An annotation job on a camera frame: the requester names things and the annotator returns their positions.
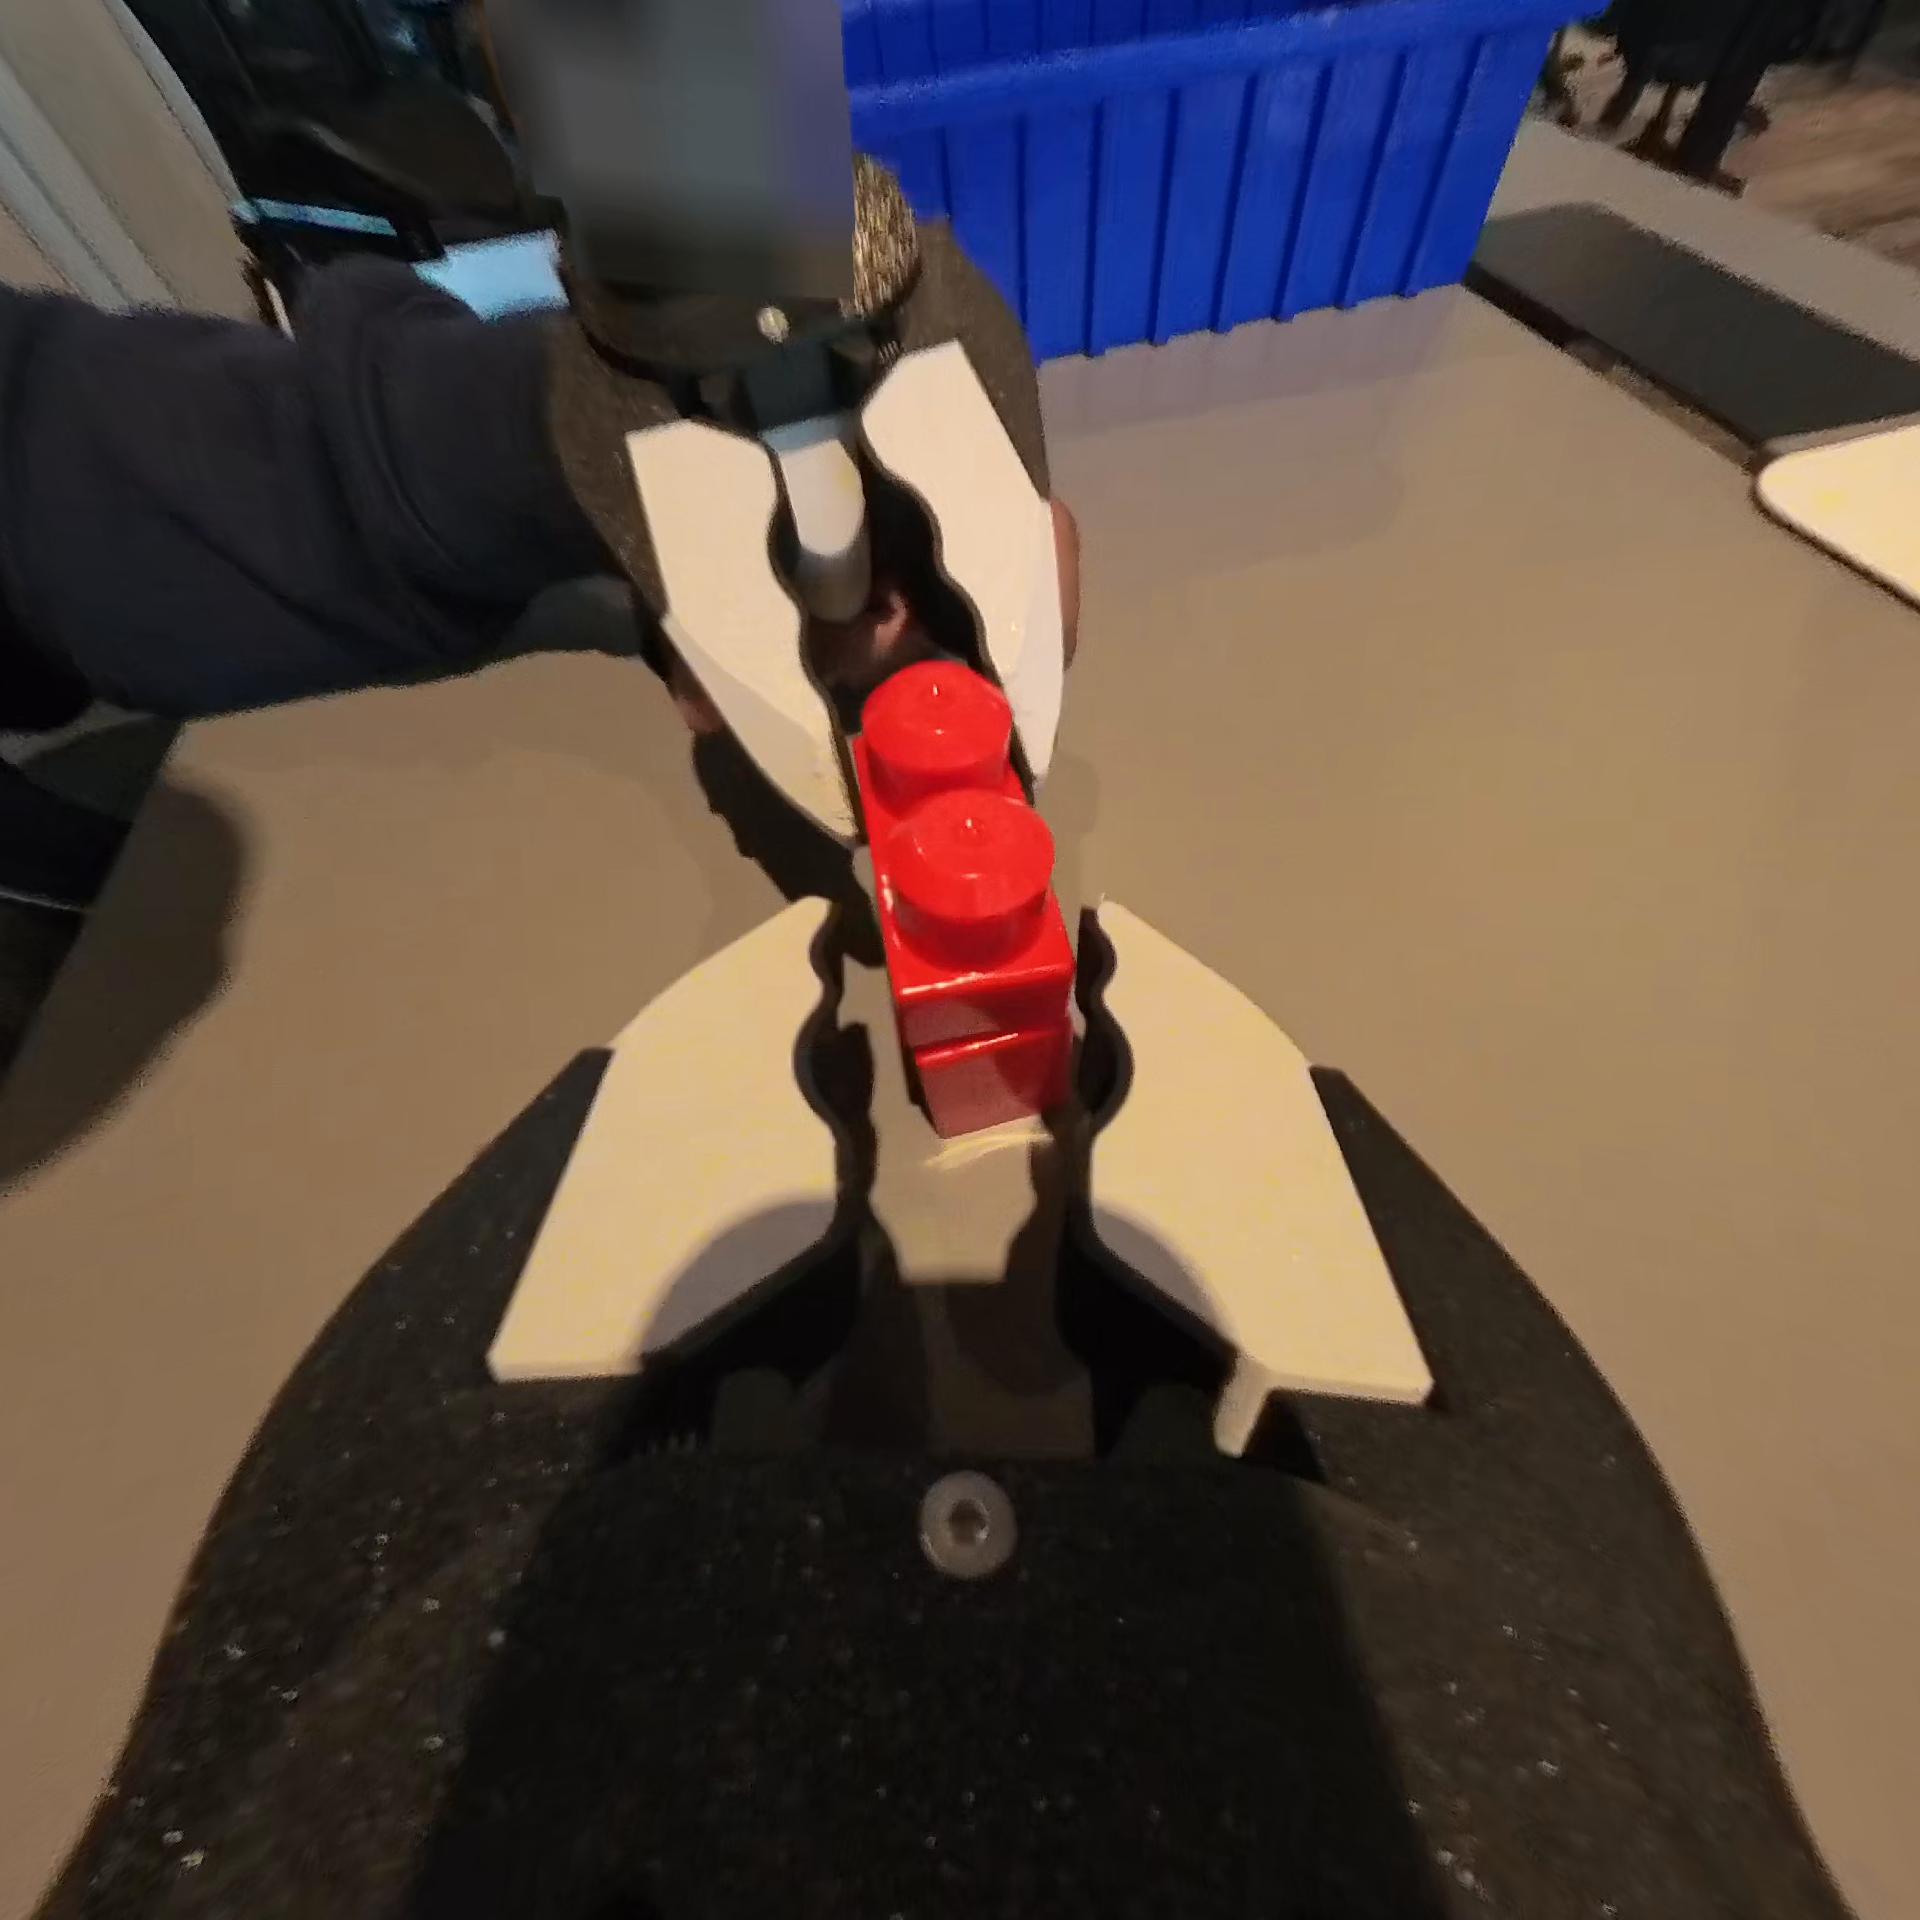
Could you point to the blue plastic bin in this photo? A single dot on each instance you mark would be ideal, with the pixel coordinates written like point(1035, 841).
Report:
point(1201, 195)

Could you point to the red single-stud mega block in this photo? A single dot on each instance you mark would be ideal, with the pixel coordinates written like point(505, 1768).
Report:
point(997, 1079)

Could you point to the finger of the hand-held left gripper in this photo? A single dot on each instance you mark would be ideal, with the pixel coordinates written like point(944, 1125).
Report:
point(984, 493)
point(721, 569)

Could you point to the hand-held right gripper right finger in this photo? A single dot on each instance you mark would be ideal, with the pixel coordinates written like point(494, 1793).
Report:
point(1262, 1199)

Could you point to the person's dark jacket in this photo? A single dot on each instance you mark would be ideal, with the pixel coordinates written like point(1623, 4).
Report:
point(42, 823)

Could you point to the black table pad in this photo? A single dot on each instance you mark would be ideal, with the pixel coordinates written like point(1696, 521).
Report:
point(1696, 331)

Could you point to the red two-stud mega block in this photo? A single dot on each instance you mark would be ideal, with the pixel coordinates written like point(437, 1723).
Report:
point(962, 885)

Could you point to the pale tape piece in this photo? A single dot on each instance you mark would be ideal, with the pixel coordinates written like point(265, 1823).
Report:
point(992, 1147)

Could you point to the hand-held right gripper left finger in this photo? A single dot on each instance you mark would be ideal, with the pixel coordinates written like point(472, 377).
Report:
point(675, 1187)

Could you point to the white rounded board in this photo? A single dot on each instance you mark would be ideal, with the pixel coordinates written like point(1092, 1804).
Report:
point(1859, 511)

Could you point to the person's left forearm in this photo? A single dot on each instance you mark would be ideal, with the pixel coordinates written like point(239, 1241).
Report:
point(225, 482)

